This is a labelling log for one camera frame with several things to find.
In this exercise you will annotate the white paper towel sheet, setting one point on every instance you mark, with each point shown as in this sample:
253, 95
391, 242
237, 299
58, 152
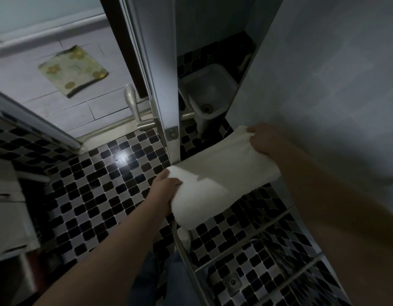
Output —
215, 178

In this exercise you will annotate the yellow floral floor mat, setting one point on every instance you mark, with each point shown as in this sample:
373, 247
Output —
72, 70

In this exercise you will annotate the person's left hand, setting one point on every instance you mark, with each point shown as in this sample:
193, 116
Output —
161, 195

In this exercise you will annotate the metal rail rack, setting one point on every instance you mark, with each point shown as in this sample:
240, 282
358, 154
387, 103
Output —
247, 235

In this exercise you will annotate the person's right fingers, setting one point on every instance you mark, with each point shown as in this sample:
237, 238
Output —
255, 143

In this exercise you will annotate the person's right hand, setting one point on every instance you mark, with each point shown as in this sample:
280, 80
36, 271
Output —
271, 138

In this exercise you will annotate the white door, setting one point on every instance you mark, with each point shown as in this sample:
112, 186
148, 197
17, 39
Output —
152, 60

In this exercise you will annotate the person's blue jeans legs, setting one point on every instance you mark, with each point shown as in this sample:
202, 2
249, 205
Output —
177, 283

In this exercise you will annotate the white corner basin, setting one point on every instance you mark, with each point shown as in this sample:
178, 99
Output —
209, 92

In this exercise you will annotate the silver door latch plate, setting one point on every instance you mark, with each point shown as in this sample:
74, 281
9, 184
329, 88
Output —
172, 134

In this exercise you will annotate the person's left forearm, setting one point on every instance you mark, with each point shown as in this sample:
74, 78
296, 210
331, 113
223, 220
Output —
113, 258

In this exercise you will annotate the square metal floor drain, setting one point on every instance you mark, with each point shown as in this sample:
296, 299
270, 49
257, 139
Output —
232, 283

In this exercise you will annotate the person's right forearm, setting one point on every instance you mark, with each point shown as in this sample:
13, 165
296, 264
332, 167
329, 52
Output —
336, 226

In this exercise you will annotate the person's left thumb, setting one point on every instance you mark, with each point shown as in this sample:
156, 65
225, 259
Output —
174, 183

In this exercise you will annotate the white cabinet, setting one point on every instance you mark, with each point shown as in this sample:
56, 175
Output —
8, 219

